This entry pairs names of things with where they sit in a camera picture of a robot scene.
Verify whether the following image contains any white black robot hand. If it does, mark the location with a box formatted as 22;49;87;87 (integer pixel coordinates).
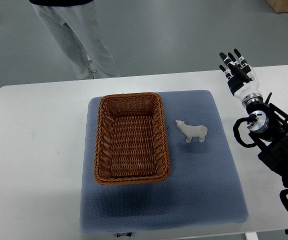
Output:
219;48;263;108

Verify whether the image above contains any white bear figurine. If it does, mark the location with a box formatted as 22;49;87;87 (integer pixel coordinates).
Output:
175;120;208;143

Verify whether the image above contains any brown wicker basket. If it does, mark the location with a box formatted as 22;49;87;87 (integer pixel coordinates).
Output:
94;92;171;186

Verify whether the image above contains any blue foam mat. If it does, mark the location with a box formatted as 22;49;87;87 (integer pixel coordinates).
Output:
80;90;248;234

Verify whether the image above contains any wooden box corner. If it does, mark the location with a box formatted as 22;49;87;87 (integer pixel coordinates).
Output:
267;0;288;14

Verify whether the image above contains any person in grey trousers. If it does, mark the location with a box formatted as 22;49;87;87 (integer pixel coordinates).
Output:
30;0;120;80

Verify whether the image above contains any black label tag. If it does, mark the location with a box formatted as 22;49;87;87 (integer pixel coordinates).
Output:
116;232;132;238

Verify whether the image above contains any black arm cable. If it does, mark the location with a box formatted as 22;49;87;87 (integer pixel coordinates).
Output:
232;116;258;148

